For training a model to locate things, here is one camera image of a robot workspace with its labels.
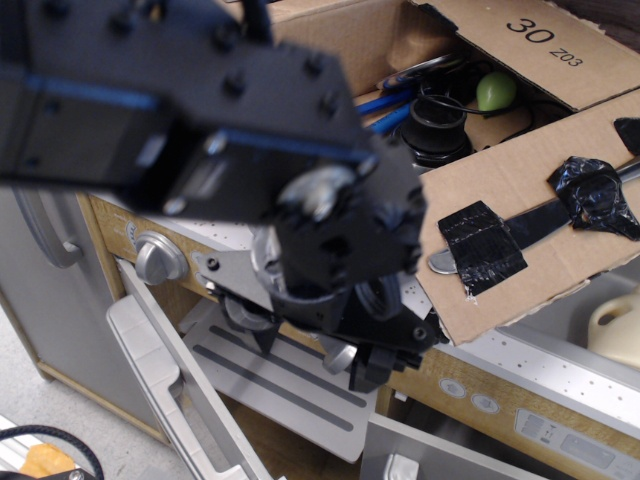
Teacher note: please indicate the silver left stove knob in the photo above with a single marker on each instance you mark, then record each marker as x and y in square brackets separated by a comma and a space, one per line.
[159, 259]

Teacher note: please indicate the white oven rack tray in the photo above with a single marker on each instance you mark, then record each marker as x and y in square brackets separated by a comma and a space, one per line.
[288, 385]

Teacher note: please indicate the silver knife taped on flap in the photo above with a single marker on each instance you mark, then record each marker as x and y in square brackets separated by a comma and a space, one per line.
[478, 239]

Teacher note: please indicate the silver toy sink basin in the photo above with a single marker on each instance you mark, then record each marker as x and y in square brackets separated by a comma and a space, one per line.
[560, 330]

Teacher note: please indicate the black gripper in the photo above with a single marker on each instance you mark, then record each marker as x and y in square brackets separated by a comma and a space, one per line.
[333, 239]

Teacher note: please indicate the green pear toy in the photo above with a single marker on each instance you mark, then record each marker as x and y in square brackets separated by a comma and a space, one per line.
[495, 91]

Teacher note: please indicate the orange chip snack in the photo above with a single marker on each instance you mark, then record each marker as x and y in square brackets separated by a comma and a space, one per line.
[43, 460]

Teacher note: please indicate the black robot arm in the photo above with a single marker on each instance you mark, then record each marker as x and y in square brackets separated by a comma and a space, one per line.
[178, 109]

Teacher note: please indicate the open grey oven door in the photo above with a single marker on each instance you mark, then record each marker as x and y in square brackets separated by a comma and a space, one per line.
[189, 411]

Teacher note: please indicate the silver stove knob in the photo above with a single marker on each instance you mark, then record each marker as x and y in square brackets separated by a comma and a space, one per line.
[159, 259]
[339, 358]

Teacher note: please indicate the grey toy fridge door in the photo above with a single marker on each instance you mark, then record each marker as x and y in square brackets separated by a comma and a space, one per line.
[59, 310]

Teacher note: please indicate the cream ceramic jug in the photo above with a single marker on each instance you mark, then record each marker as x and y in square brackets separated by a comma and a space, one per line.
[613, 330]

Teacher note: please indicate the grey dishwasher door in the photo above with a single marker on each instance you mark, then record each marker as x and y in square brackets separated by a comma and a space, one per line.
[394, 450]

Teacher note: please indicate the silver right stove knob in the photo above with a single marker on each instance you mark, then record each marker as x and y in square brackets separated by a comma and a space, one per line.
[339, 358]

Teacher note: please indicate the large cardboard box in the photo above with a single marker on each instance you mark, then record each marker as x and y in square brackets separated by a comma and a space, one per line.
[583, 54]

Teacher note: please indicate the wooden toy kitchen unit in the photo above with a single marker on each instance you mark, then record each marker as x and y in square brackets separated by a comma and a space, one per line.
[480, 395]

